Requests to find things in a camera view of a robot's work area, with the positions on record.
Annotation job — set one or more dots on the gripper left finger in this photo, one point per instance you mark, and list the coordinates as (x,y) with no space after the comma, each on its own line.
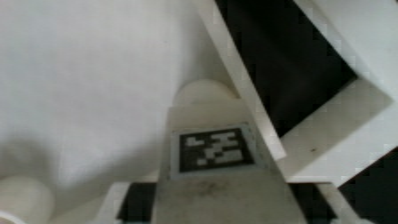
(126,207)

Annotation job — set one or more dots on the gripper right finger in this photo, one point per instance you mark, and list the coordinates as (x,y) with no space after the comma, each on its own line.
(327,204)

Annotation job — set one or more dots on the white table leg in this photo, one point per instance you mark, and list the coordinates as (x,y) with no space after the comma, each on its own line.
(220,184)

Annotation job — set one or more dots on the white square tabletop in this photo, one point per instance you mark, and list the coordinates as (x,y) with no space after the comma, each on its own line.
(98,58)

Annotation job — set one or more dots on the white U-shaped fence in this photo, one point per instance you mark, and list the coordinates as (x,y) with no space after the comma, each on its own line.
(346,134)

